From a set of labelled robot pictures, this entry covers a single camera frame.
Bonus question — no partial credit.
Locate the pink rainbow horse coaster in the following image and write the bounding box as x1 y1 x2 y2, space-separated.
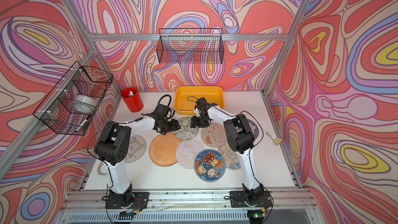
176 139 205 169

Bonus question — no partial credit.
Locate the blue toast cartoon coaster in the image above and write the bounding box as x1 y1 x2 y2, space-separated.
194 149 227 183

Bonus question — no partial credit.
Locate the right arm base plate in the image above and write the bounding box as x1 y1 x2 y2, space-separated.
228 191 273 209

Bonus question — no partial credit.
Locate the black wire basket on back wall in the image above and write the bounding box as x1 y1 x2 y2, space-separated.
156 28 224 65

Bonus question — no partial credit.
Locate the purple space bunny coaster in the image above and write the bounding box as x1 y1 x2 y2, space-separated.
248 119 260 139

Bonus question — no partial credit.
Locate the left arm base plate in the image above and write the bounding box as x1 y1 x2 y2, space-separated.
105 190 149 210

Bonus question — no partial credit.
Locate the silver tape roll in basket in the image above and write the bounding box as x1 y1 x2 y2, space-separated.
71 95 97 115

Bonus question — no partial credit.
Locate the beige cat coaster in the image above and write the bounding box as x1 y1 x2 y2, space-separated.
124 135 147 163

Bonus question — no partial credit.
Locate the small brass padlock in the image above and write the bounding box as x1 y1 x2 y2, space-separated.
265 132 283 146

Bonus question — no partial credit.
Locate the yellow plastic storage box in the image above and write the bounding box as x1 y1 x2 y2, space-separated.
174 86 224 116

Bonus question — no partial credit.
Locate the pink bunny coaster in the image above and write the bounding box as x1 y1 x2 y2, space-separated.
201 123 228 148

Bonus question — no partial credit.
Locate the beige wave pattern coaster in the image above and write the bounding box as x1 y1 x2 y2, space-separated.
218 144 241 170

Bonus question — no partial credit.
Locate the green floral bear coaster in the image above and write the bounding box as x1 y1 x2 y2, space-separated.
173 117 199 141

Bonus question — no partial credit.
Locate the orange waffle pattern coaster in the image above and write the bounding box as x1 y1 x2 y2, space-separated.
149 133 182 167

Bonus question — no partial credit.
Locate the black wire basket on left wall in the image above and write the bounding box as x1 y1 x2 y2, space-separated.
33 62 113 136

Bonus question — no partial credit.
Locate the black wire basket on wall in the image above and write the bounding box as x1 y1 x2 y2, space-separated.
156 28 224 65
33 62 113 136

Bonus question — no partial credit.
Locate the clear tape roll on table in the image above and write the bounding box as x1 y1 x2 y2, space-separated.
97 162 108 175

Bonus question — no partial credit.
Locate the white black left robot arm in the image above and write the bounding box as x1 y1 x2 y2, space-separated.
94 104 180 195

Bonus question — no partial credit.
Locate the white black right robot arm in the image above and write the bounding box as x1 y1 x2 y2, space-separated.
191 97 264 197

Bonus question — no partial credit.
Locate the red cylindrical cup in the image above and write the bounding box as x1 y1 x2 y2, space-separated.
121 88 144 113

